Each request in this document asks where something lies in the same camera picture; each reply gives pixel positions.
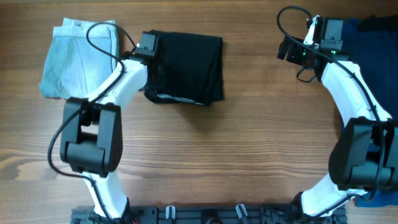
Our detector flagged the black shorts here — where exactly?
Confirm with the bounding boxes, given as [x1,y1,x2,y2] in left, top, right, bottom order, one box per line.
[144,30,224,106]

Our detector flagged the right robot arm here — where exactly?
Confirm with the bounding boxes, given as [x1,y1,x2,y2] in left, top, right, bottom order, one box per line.
[277,16,397,223]

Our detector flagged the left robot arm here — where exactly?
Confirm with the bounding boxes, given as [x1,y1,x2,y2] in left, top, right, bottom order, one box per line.
[60,32,159,223]

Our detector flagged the blue t-shirt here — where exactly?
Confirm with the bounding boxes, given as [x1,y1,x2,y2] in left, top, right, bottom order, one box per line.
[338,17,398,208]

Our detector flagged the folded light blue shorts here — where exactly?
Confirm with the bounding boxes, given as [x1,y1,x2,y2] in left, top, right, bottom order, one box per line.
[39,18,119,99]

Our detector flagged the right black cable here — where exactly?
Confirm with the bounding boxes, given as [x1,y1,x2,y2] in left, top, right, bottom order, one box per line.
[275,5,386,218]

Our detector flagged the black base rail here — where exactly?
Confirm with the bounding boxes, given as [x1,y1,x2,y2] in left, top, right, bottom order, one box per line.
[70,203,348,224]

